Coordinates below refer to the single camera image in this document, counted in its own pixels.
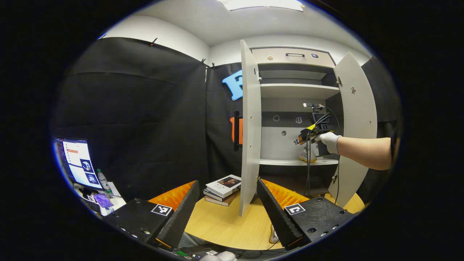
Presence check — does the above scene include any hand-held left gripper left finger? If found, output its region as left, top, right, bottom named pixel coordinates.
left=104, top=180, right=200, bottom=251

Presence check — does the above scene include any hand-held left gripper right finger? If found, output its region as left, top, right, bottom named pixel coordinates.
left=256, top=179, right=356, bottom=252

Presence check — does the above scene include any grey shoe cabinet door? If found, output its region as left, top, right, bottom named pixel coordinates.
left=238, top=39, right=262, bottom=217
left=328, top=52, right=378, bottom=208

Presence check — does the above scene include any grey shoe cabinet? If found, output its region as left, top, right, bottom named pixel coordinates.
left=238, top=39, right=378, bottom=217

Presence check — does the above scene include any grey book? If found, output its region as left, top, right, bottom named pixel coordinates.
left=203, top=188, right=240, bottom=203

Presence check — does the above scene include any brown book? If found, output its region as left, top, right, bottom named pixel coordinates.
left=205, top=194, right=238, bottom=207

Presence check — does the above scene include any white book with dark picture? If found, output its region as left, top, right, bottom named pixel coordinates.
left=206, top=174, right=242, bottom=198

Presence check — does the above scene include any white side desk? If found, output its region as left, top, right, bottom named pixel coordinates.
left=74, top=181, right=127, bottom=217

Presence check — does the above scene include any purple packet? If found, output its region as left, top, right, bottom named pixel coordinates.
left=94, top=193, right=113, bottom=208

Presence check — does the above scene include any clear water bottle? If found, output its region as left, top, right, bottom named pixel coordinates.
left=97, top=169, right=113, bottom=194

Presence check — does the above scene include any black backdrop cloth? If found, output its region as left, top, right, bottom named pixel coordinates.
left=51, top=36, right=401, bottom=203

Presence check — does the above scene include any ceiling light panel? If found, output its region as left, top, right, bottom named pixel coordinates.
left=217, top=0, right=304, bottom=11

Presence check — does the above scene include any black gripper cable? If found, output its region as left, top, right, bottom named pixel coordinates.
left=306, top=105, right=342, bottom=205

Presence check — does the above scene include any black door handle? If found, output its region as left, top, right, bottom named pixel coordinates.
left=234, top=111, right=240, bottom=152

